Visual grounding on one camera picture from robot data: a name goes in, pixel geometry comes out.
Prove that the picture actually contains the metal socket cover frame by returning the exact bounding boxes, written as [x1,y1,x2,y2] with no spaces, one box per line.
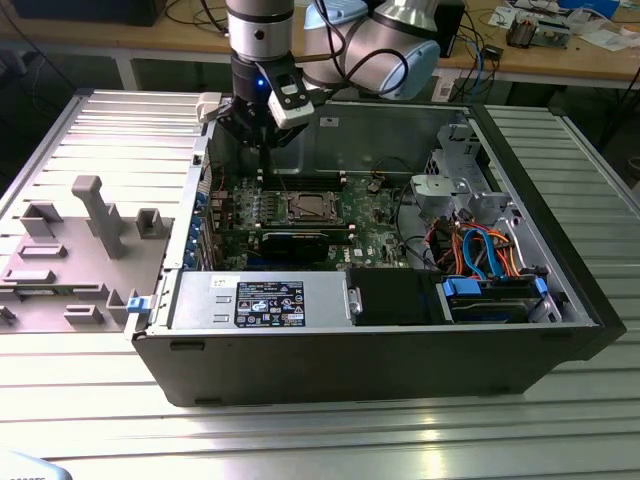
[287,192,342,224]

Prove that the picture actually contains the silver square CPU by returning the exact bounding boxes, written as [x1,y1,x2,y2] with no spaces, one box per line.
[297,195,332,219]

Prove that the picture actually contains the CPU socket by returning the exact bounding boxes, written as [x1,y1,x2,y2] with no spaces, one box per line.
[283,190,346,227]

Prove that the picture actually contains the blue expansion slot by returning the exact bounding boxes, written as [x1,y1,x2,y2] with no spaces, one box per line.
[247,258,331,271]

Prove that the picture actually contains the beige case latch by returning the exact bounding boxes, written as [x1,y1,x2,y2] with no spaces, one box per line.
[196,92,234,124]

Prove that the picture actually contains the wooden desk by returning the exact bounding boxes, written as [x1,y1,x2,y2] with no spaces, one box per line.
[0,0,640,91]

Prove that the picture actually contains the black graphics card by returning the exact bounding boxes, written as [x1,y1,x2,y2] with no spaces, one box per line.
[259,230,331,262]

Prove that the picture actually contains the green motherboard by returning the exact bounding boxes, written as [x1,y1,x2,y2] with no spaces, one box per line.
[212,169,409,274]

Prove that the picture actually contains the silver power supply unit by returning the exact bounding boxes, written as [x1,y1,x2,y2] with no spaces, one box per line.
[169,271,351,331]

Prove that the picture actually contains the large black box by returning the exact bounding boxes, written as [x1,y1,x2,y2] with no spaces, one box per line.
[9,0,161,27]

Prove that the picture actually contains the silver metal drive cage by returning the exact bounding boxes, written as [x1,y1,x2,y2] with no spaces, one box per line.
[409,122,521,236]

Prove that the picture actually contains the black upright box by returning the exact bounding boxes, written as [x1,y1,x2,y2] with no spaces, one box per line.
[437,0,467,59]

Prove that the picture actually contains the black drive bay box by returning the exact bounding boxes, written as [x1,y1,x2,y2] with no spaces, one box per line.
[347,268,446,327]

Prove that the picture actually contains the grey plastic parts rack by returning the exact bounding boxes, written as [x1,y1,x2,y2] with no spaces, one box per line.
[0,174,176,334]

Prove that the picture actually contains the black open PC case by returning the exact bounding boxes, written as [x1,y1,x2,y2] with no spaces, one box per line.
[122,92,629,409]

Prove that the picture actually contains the hard disk in blue carrier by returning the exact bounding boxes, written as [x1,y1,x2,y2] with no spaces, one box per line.
[434,277,549,325]

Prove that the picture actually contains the copper wound transformer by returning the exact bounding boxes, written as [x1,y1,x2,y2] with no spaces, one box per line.
[504,14,539,49]

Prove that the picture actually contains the small metal electronic device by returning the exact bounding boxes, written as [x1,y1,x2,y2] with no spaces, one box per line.
[537,17,572,50]

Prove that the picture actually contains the blue box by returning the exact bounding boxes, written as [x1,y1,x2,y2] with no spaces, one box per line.
[559,0,621,16]

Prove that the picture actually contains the white papers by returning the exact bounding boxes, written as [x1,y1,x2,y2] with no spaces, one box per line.
[579,27,640,52]

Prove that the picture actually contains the pale grey device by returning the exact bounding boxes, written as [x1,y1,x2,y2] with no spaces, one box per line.
[0,449,69,480]

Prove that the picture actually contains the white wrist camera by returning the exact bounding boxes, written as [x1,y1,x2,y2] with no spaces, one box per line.
[254,59,316,130]

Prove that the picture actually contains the black curved cable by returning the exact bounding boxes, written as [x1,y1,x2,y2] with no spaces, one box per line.
[393,182,436,272]

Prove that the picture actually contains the blue flat wire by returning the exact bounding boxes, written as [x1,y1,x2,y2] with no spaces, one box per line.
[460,227,507,281]

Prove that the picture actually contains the orange wire bundle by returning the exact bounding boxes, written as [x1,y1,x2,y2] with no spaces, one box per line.
[429,219,526,279]

